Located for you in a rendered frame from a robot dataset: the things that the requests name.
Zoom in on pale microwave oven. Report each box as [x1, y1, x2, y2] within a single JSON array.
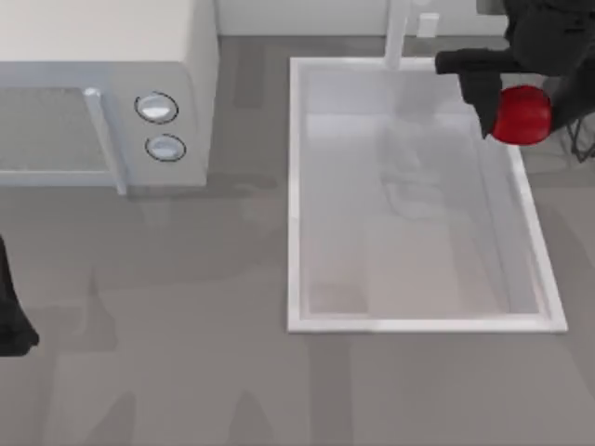
[[0, 0, 220, 197]]

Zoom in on white sink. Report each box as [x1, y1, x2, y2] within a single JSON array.
[[284, 56, 570, 335]]

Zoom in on red apple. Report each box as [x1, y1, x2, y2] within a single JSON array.
[[489, 84, 555, 147]]

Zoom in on black wire frame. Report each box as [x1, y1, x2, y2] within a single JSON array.
[[564, 113, 595, 164]]

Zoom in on tall white tap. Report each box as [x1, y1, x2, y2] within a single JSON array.
[[383, 0, 411, 72]]

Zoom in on large round microwave knob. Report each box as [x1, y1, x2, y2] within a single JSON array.
[[133, 90, 180, 125]]

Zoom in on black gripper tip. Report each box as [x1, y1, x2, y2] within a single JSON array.
[[0, 235, 41, 360]]

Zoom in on microwave door handle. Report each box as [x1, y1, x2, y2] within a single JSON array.
[[82, 86, 129, 197]]

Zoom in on small white tap lever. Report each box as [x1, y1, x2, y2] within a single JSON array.
[[417, 12, 440, 39]]

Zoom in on small round microwave knob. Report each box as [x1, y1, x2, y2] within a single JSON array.
[[144, 133, 189, 164]]

